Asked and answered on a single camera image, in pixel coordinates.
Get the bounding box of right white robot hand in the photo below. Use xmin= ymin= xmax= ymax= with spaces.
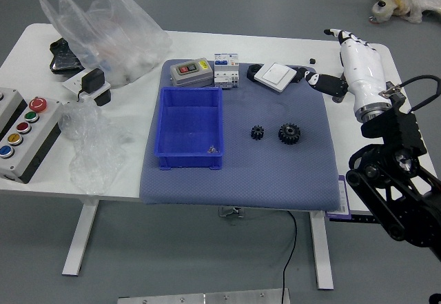
xmin=302 ymin=28 xmax=393 ymax=111

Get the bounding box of big black gear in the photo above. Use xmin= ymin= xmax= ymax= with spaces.
xmin=278 ymin=122 xmax=302 ymax=145

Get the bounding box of blue plastic box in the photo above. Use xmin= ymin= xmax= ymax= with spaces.
xmin=153 ymin=86 xmax=227 ymax=171

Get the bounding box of grey coloured-button control box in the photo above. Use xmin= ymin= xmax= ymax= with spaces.
xmin=0 ymin=97 xmax=65 ymax=185

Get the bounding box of black round holder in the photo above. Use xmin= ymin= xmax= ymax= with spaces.
xmin=245 ymin=64 xmax=265 ymax=83

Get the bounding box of purple label card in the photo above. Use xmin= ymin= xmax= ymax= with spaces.
xmin=327 ymin=174 xmax=354 ymax=221

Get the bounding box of white circuit breaker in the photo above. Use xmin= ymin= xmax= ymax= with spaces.
xmin=213 ymin=52 xmax=240 ymax=90

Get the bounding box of blue-grey padded mat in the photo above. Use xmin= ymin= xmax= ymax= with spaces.
xmin=139 ymin=59 xmax=340 ymax=212

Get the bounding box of white table leg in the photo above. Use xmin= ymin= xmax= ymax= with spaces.
xmin=61 ymin=199 xmax=101 ymax=276
xmin=308 ymin=210 xmax=334 ymax=290

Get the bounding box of large clear plastic bag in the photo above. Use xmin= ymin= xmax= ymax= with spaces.
xmin=37 ymin=0 xmax=173 ymax=90

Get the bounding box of black rectangular block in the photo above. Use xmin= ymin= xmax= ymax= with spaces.
xmin=93 ymin=89 xmax=112 ymax=107

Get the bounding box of black power adapter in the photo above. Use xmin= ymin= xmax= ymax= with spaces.
xmin=76 ymin=68 xmax=106 ymax=102

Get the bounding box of crumpled clear plastic wrap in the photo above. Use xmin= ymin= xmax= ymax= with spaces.
xmin=59 ymin=99 xmax=134 ymax=196

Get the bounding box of white flat plate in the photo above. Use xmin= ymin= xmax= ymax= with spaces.
xmin=61 ymin=71 xmax=112 ymax=99

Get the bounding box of black plastic tray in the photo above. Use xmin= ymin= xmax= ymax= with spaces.
xmin=49 ymin=37 xmax=85 ymax=75

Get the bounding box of black connector with wires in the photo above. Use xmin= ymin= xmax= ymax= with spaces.
xmin=291 ymin=65 xmax=306 ymax=83

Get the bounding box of white wall switch panel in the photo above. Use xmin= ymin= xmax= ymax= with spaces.
xmin=254 ymin=62 xmax=298 ymax=94

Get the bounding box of grey push button switch box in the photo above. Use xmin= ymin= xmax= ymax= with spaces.
xmin=169 ymin=59 xmax=215 ymax=88

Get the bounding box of black floor cable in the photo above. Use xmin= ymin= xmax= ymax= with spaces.
xmin=281 ymin=210 xmax=298 ymax=304

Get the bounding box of metal under-table bracket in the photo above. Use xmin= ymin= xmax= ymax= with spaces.
xmin=218 ymin=206 xmax=245 ymax=219

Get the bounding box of aluminium base plate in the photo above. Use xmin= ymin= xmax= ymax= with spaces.
xmin=116 ymin=288 xmax=291 ymax=304

